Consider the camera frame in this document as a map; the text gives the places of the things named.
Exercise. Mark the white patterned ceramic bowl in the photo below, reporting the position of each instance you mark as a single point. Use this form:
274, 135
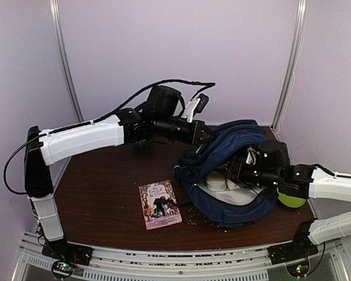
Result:
143, 146

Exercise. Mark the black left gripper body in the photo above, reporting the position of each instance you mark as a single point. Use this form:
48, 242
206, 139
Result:
197, 124

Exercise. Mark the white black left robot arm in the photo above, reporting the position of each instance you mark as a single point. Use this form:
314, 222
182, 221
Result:
154, 110

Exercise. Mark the green plate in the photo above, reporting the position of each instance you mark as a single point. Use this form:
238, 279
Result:
290, 201

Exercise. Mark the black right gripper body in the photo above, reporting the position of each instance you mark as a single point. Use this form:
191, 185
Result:
241, 177

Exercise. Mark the white quilted pencil pouch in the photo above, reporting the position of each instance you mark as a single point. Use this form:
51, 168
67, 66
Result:
215, 182

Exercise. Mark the left aluminium frame post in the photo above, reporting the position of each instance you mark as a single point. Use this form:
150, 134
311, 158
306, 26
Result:
56, 18

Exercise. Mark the navy blue student backpack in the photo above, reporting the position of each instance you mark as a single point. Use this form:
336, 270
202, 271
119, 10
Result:
218, 198

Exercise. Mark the pink Shakespeare story book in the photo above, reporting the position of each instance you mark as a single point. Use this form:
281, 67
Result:
159, 205

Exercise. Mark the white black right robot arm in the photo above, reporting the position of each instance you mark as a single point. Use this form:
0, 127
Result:
268, 165

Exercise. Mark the grey hard pencil case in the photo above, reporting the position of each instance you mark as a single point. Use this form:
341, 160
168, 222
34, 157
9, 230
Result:
231, 185

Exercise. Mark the right aluminium frame post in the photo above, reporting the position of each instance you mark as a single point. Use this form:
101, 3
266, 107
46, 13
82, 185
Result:
295, 52

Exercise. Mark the aluminium frame post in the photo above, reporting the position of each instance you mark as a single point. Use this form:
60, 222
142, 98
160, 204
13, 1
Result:
56, 18
295, 52

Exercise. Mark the front aluminium rail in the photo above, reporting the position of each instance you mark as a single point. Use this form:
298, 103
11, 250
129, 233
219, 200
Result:
248, 263

